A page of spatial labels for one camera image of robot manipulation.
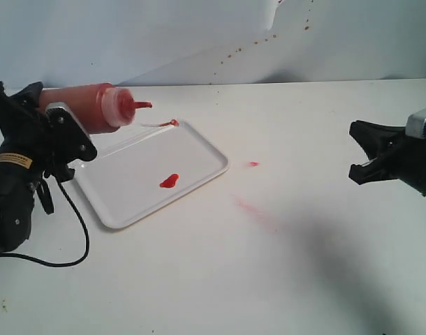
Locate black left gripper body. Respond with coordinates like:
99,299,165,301
0,81,97,181

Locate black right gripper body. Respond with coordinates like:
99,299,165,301
392,134,426,195

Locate red sauce squeeze bottle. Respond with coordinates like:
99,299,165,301
39,83,152,134

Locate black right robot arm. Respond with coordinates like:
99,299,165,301
348,120,426,197

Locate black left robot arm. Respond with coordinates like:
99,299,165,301
0,82,97,254

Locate red sauce blob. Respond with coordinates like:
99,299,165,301
159,173,179,188

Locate white rectangular plastic tray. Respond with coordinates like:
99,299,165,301
71,119,230,230

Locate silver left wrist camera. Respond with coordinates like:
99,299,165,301
45,102,90,138

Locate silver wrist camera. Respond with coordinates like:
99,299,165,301
45,102,90,138
405,108,426,140

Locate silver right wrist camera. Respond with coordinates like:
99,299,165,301
405,108,426,140

